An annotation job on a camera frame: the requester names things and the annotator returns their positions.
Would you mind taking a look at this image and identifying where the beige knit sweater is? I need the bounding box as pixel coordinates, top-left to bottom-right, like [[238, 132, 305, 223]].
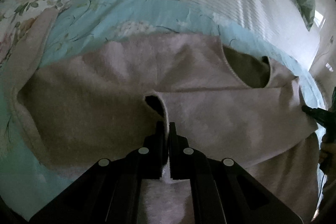
[[1, 9, 319, 223]]

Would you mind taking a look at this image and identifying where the white floral quilt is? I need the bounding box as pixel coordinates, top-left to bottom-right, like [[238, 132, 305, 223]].
[[0, 0, 73, 67]]

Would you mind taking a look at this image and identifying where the light blue floral bedsheet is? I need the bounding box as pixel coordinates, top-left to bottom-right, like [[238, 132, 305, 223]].
[[1, 0, 325, 219]]

